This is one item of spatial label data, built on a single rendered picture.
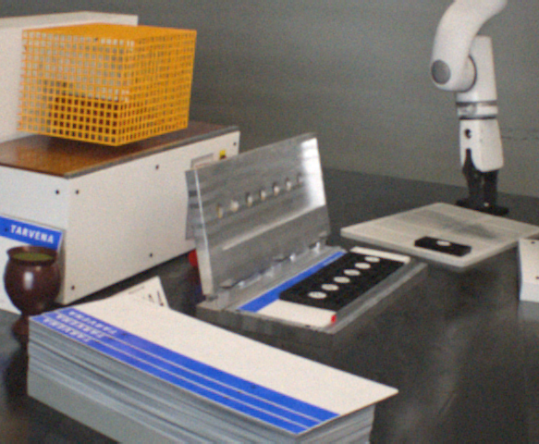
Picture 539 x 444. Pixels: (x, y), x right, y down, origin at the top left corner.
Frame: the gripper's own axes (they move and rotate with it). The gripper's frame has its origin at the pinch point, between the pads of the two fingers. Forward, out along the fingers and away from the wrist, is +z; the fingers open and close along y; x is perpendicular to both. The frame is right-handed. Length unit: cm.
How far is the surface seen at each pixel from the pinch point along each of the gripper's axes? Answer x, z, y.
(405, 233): 11.6, 5.6, -11.6
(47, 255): 12, -4, -100
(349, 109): 118, -14, 128
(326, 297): -7, 7, -63
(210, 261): 2, 0, -78
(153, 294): 5, 3, -86
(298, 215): 10.0, -2.4, -46.4
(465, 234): 4.1, 7.2, -1.1
